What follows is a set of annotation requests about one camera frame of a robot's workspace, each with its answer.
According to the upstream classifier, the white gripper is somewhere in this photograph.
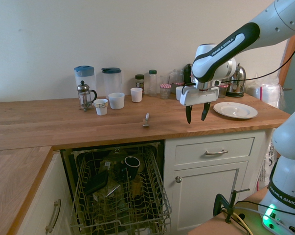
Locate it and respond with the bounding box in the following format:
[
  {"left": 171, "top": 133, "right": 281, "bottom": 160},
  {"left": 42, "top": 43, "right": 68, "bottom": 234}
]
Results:
[{"left": 179, "top": 79, "right": 222, "bottom": 125}]

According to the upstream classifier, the black bottle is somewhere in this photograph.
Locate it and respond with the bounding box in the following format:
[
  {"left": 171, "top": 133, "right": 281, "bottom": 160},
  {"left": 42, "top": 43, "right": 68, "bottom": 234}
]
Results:
[{"left": 183, "top": 64, "right": 193, "bottom": 85}]

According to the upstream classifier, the white ribbed cup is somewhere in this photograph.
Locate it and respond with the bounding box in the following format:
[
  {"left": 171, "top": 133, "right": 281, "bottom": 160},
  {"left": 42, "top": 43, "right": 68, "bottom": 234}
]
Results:
[{"left": 130, "top": 87, "right": 143, "bottom": 103}]

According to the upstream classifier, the small patterned paper cup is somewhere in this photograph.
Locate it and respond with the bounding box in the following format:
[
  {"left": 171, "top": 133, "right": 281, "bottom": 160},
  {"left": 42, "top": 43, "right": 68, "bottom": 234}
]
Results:
[{"left": 93, "top": 98, "right": 109, "bottom": 116}]

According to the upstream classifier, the clear jar green lid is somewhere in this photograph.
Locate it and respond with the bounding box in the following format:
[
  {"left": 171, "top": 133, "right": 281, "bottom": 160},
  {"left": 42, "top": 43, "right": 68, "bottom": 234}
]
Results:
[{"left": 148, "top": 70, "right": 158, "bottom": 97}]

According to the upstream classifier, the black mug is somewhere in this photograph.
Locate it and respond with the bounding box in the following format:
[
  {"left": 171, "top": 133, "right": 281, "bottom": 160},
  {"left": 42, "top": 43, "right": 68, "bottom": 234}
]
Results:
[{"left": 124, "top": 156, "right": 141, "bottom": 180}]

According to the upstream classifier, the glass jar red checkered lid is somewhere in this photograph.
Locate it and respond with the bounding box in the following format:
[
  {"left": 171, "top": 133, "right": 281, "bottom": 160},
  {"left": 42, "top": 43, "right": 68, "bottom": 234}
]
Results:
[{"left": 219, "top": 83, "right": 229, "bottom": 98}]

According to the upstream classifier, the steel electric kettle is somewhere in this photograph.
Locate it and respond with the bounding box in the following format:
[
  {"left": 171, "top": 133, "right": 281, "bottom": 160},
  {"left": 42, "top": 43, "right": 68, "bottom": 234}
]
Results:
[{"left": 225, "top": 63, "right": 247, "bottom": 98}]

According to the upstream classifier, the dishwasher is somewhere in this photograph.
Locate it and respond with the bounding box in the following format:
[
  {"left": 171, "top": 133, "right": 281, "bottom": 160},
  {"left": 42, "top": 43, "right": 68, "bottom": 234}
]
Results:
[{"left": 60, "top": 140, "right": 172, "bottom": 235}]

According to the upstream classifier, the wire dishwasher rack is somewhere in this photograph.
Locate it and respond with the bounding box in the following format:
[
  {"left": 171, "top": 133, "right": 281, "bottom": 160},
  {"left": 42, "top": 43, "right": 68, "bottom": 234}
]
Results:
[{"left": 68, "top": 144, "right": 172, "bottom": 235}]

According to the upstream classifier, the small jar red checkered lid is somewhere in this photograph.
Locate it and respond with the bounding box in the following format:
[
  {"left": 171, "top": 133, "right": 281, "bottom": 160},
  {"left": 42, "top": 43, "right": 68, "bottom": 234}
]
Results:
[{"left": 159, "top": 83, "right": 172, "bottom": 99}]

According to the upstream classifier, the black plastic container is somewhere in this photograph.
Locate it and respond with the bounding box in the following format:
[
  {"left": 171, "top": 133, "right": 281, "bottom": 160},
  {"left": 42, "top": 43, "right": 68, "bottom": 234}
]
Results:
[{"left": 85, "top": 170, "right": 109, "bottom": 195}]

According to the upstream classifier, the clear plastic bag stack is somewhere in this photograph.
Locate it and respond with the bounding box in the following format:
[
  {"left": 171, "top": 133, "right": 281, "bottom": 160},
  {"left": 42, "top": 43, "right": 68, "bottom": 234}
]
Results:
[{"left": 246, "top": 78, "right": 285, "bottom": 109}]

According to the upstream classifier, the white kitchen cabinet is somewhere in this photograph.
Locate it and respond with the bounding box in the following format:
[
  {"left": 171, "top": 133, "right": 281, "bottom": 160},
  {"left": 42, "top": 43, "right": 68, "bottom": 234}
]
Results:
[
  {"left": 164, "top": 128, "right": 275, "bottom": 235},
  {"left": 22, "top": 149, "right": 81, "bottom": 235}
]

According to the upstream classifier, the dark green clamp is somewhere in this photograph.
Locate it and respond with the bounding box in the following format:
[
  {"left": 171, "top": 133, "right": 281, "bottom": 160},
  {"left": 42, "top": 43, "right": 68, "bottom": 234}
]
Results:
[{"left": 212, "top": 188, "right": 250, "bottom": 224}]

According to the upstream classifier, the large white mug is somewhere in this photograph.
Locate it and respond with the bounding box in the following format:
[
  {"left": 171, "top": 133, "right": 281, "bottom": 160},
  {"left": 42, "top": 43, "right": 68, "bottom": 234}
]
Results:
[{"left": 108, "top": 92, "right": 125, "bottom": 110}]

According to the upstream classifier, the dark spice jar green lid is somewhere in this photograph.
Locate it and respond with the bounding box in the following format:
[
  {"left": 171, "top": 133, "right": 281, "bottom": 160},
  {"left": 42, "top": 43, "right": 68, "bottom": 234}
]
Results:
[{"left": 135, "top": 74, "right": 145, "bottom": 96}]

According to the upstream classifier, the yellow cable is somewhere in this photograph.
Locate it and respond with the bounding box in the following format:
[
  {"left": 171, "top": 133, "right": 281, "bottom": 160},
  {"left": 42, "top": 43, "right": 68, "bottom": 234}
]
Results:
[{"left": 232, "top": 212, "right": 254, "bottom": 235}]

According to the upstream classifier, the printed plastic bag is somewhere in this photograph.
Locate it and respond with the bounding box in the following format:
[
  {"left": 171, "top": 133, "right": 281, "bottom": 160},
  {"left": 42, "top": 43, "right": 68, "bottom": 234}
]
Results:
[{"left": 256, "top": 143, "right": 279, "bottom": 197}]

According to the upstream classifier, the white plate gold rim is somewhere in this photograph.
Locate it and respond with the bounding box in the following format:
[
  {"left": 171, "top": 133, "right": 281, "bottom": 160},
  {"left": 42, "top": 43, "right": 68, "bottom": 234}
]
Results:
[{"left": 212, "top": 101, "right": 259, "bottom": 120}]

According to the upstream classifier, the glass French press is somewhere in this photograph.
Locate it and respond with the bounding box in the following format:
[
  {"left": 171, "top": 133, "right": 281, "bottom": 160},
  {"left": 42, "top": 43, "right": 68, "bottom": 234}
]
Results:
[{"left": 76, "top": 80, "right": 98, "bottom": 112}]

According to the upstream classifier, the clear pitcher dark blue lid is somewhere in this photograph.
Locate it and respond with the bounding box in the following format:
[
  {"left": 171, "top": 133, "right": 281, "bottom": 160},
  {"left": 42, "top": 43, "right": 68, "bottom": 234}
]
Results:
[{"left": 101, "top": 67, "right": 123, "bottom": 98}]

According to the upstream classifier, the metal drawer handle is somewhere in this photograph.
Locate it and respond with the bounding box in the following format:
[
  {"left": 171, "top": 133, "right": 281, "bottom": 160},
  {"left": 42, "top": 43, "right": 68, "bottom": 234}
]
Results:
[
  {"left": 205, "top": 149, "right": 229, "bottom": 156},
  {"left": 45, "top": 198, "right": 62, "bottom": 234}
]

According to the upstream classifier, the clear pitcher light blue lid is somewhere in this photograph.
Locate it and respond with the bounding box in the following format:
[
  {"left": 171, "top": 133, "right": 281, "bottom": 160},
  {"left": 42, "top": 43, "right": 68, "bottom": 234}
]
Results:
[{"left": 73, "top": 65, "right": 97, "bottom": 99}]

